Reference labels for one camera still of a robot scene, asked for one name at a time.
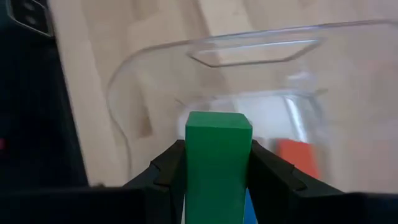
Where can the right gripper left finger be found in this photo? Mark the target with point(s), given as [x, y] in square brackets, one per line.
[109, 205]

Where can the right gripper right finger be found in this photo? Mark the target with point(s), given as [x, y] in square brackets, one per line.
[311, 208]

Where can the orange triangular wooden block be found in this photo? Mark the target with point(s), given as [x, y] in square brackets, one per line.
[297, 158]

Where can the blue short wooden block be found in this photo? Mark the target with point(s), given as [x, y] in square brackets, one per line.
[250, 208]

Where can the green thick wooden block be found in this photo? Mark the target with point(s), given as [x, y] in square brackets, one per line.
[217, 161]

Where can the clear plastic bin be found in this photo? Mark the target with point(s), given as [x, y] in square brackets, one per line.
[155, 77]

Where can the black device grey rim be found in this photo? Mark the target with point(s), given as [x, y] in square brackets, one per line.
[28, 17]

